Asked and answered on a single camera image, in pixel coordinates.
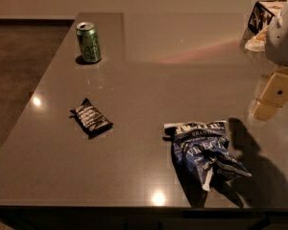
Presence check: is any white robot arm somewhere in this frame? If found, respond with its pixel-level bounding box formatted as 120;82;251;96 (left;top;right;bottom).
245;0;288;121

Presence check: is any blue chip bag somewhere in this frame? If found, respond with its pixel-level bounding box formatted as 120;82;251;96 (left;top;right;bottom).
164;120;252;192

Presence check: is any pale object beside basket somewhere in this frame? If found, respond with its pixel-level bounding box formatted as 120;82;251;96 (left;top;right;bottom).
245;27;268;52

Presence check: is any black snack packet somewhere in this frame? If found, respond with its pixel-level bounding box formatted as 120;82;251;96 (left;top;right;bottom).
70;98;113;138

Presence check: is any green soda can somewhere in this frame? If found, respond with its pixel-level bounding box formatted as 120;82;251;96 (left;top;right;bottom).
76;22;102;63

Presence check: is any black wire basket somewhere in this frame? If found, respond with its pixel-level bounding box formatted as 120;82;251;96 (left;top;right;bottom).
248;0;286;35

